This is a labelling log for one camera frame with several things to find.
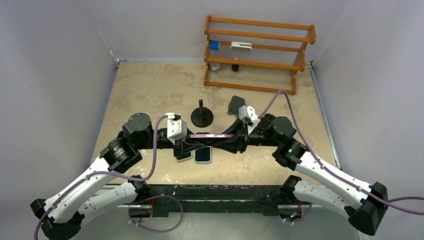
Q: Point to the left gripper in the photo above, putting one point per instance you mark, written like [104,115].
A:
[186,144]

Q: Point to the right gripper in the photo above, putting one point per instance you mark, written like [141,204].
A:
[237,143]

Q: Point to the phone with purple clear case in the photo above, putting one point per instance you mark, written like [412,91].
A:
[209,136]

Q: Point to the black round-base phone stand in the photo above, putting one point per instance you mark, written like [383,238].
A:
[202,116]

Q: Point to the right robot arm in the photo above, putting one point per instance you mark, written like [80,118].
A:
[362,203]

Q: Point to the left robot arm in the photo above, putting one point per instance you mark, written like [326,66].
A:
[104,185]

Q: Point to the phone with white case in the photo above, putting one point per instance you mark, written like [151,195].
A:
[183,156]

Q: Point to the phone with blue case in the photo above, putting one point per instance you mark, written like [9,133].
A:
[203,155]

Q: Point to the black folding phone stand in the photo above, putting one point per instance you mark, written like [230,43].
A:
[235,103]

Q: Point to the white box on shelf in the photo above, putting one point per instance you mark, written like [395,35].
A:
[241,46]

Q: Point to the blue capped bottle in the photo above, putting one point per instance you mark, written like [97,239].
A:
[214,45]

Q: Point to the orange wooden shelf rack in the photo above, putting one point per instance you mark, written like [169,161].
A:
[298,65]

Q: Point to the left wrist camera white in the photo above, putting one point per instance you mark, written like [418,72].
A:
[176,127]

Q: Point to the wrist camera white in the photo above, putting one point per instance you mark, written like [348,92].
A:
[176,127]
[247,114]

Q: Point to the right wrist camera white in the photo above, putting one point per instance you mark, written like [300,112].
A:
[247,114]

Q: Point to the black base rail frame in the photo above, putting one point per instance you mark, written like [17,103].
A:
[166,198]

